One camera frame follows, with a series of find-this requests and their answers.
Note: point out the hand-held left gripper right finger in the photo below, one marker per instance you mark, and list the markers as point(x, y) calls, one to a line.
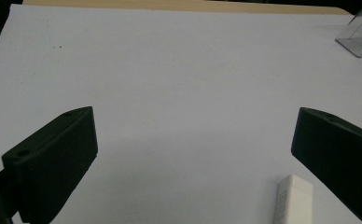
point(337, 158)

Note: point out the clear plastic box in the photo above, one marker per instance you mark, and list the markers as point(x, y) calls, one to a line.
point(361, 34)

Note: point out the small white box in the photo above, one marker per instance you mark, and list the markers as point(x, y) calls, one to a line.
point(295, 202)

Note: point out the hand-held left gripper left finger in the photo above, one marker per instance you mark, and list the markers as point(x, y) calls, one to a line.
point(50, 166)

